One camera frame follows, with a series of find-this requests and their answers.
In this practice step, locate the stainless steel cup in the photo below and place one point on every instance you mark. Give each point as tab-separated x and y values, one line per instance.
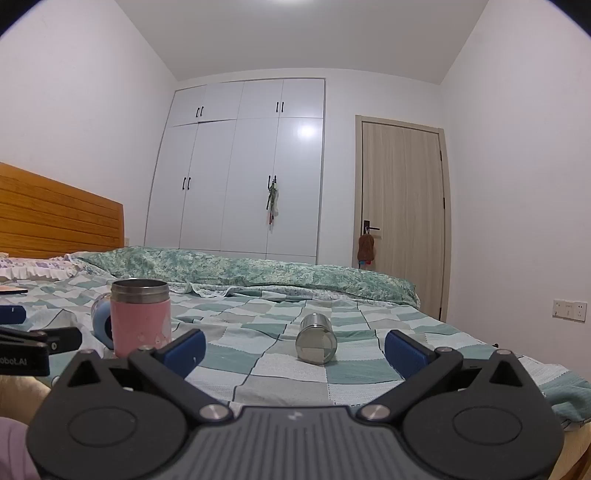
316	344

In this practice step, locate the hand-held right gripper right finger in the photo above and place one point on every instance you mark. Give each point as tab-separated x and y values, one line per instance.
407	353

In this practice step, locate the green floral quilt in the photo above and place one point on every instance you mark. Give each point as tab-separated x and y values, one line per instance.
258	270

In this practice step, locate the white wall socket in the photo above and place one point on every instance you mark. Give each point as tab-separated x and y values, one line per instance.
569	309

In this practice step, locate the flat dark phone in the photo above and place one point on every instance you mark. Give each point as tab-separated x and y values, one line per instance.
11	290

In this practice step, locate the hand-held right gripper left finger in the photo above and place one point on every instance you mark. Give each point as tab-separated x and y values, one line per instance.
183	353

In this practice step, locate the person's left forearm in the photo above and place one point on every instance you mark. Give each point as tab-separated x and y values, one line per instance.
21	397

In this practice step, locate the pink cup with steel rim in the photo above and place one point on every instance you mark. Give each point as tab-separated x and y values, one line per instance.
141	323

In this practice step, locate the brown hanging pouch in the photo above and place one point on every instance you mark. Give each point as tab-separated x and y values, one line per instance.
366	249

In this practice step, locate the wooden headboard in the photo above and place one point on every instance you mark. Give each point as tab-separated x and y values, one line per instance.
60	217

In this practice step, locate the purple floral pillow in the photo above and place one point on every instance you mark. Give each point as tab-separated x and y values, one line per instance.
37	266

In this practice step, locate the white wardrobe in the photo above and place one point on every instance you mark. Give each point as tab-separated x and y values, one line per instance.
231	175

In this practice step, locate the pink clothing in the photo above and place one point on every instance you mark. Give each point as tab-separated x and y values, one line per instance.
16	450

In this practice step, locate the beige wooden door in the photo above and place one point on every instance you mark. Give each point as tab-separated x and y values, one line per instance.
401	217

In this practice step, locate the green checkered bedsheet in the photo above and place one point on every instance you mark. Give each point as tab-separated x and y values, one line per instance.
277	341

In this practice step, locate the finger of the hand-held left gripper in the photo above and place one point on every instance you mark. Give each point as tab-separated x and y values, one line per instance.
62	340
11	314

